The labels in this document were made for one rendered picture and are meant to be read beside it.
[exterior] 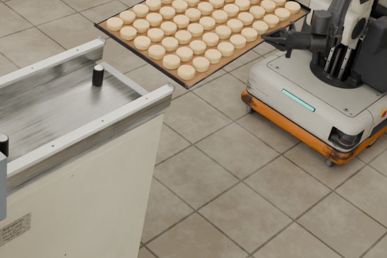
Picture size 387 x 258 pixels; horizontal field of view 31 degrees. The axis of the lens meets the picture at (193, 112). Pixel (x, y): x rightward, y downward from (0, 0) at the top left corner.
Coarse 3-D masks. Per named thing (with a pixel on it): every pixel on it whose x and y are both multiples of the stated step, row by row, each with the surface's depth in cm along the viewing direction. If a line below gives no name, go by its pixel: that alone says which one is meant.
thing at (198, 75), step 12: (204, 0) 230; (156, 12) 222; (240, 12) 227; (300, 12) 230; (132, 24) 217; (216, 24) 221; (252, 24) 222; (288, 24) 224; (168, 36) 214; (216, 48) 211; (240, 48) 212; (156, 60) 204; (192, 60) 206; (228, 60) 207; (204, 72) 202; (192, 84) 198
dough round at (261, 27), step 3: (258, 21) 220; (261, 21) 220; (255, 24) 219; (258, 24) 219; (261, 24) 219; (264, 24) 219; (267, 24) 220; (252, 27) 219; (255, 27) 218; (258, 27) 218; (261, 27) 218; (264, 27) 218; (267, 27) 219; (258, 30) 218; (261, 30) 217; (264, 30) 218; (267, 30) 219; (258, 33) 218; (261, 33) 218; (264, 33) 219
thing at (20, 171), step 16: (144, 96) 192; (160, 96) 194; (112, 112) 184; (128, 112) 186; (144, 112) 192; (80, 128) 177; (96, 128) 178; (112, 128) 184; (48, 144) 170; (64, 144) 171; (80, 144) 176; (96, 144) 182; (16, 160) 164; (32, 160) 165; (48, 160) 169; (64, 160) 174; (16, 176) 163; (32, 176) 168
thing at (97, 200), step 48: (48, 96) 195; (96, 96) 198; (0, 144) 169; (144, 144) 199; (48, 192) 174; (96, 192) 192; (144, 192) 215; (0, 240) 169; (48, 240) 186; (96, 240) 207
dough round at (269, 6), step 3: (264, 0) 230; (267, 0) 230; (270, 0) 230; (261, 3) 228; (264, 3) 228; (267, 3) 228; (270, 3) 229; (273, 3) 229; (261, 6) 228; (264, 6) 227; (267, 6) 227; (270, 6) 227; (273, 6) 227; (264, 9) 228; (267, 9) 227; (270, 9) 227; (273, 9) 228; (267, 12) 228; (270, 12) 228
